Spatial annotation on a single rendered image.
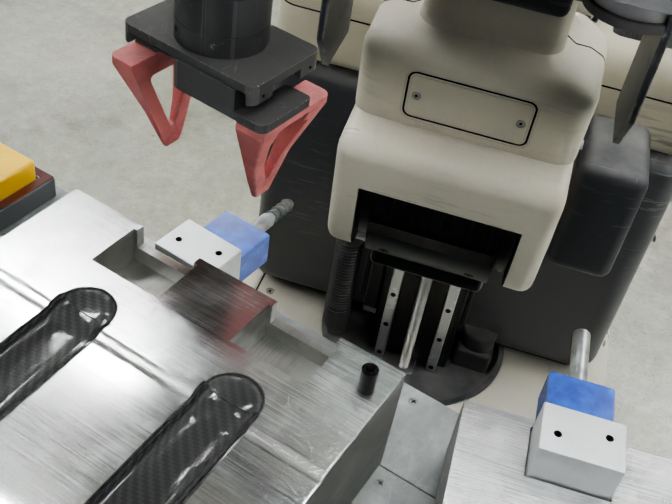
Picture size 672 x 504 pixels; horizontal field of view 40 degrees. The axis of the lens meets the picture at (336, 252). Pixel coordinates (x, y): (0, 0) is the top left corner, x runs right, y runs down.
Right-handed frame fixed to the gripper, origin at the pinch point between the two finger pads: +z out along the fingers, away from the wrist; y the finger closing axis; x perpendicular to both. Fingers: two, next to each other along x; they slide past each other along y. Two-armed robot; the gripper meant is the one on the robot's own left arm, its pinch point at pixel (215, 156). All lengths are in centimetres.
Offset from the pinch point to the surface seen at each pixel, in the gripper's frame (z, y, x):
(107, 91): 93, -115, 98
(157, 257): 5.0, 0.3, -5.8
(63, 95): 93, -120, 89
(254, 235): 8.5, 1.3, 3.5
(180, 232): 7.2, -1.9, -1.1
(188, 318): 3.5, 6.4, -9.6
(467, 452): 7.0, 23.7, -4.1
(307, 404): 3.5, 15.7, -10.0
